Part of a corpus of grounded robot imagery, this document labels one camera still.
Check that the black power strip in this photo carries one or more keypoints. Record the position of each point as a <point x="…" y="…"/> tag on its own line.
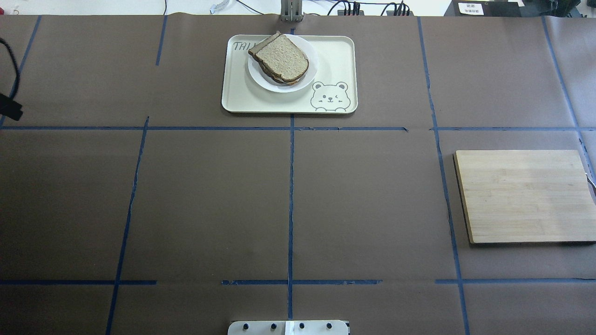
<point x="356" y="8"/>

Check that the aluminium frame post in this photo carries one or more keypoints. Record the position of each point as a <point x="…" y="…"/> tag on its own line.
<point x="291" y="10"/>

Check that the black box with label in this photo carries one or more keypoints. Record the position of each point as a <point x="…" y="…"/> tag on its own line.
<point x="482" y="8"/>

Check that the bread slice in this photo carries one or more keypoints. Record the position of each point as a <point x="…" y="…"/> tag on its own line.
<point x="284" y="58"/>
<point x="260" y="49"/>

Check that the white round plate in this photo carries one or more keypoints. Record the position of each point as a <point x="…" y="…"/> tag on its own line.
<point x="282" y="63"/>

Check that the cream bear tray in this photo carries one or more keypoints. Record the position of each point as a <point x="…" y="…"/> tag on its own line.
<point x="332" y="91"/>

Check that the white post base plate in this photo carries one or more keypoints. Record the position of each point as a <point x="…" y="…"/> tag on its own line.
<point x="290" y="327"/>

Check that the bamboo cutting board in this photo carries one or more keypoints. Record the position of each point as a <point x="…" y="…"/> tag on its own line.
<point x="525" y="196"/>

